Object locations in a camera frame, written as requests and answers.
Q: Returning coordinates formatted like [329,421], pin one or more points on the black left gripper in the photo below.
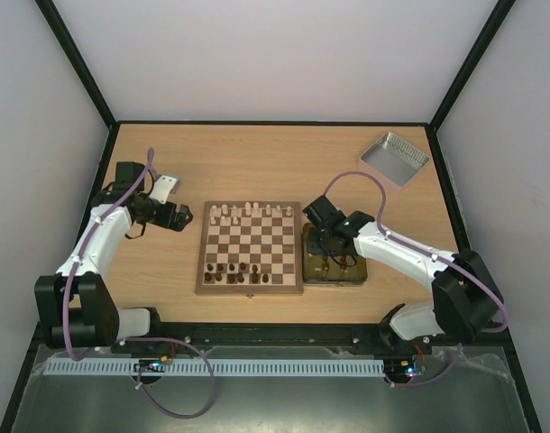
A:
[178,223]

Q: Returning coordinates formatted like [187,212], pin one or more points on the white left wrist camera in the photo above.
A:
[164,186]

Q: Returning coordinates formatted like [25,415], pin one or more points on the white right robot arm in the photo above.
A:
[465,297]

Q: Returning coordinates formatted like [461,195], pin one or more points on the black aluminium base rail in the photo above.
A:
[365,339]

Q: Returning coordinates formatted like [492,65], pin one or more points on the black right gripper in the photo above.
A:
[328,246]

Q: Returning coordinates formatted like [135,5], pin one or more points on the wooden chess board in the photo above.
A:
[272,243]

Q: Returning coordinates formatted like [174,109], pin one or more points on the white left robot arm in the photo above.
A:
[76,310]

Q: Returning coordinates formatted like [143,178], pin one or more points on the silver tin lid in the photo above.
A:
[393,161]

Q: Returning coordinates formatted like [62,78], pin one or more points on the black frame post right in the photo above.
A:
[497,17]

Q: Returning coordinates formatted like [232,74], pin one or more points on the white slotted cable duct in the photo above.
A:
[219,367]

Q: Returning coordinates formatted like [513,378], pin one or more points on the black frame post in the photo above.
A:
[60,30]
[497,17]

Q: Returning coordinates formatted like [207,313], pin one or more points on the gold tin box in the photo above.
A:
[324,267]

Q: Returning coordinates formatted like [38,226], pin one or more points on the black frame post left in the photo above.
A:
[60,30]

